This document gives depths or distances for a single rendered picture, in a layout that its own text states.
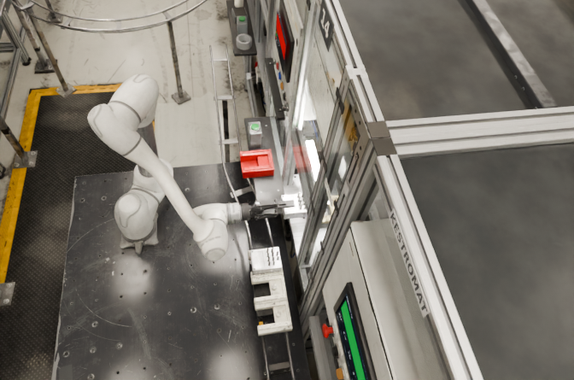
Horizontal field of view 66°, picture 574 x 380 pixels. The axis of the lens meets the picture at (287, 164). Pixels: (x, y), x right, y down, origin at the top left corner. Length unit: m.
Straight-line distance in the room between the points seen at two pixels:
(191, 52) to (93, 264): 2.40
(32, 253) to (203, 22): 2.54
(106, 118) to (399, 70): 1.01
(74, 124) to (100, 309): 1.88
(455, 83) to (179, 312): 1.55
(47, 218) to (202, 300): 1.52
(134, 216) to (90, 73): 2.23
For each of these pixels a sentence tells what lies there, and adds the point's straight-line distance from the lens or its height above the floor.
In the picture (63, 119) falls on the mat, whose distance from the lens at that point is 3.83.
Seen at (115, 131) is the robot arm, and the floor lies 1.49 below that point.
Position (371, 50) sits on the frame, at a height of 2.01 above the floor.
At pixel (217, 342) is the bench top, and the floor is 0.68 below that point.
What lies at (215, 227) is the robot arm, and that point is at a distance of 1.77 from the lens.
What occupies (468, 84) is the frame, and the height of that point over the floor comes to 2.01.
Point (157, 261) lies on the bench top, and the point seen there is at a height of 0.68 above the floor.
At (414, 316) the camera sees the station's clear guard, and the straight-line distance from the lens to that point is 0.91.
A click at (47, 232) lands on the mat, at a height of 0.01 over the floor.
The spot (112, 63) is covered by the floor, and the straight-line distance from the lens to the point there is 4.18.
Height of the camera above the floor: 2.73
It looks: 55 degrees down
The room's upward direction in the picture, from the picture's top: 8 degrees clockwise
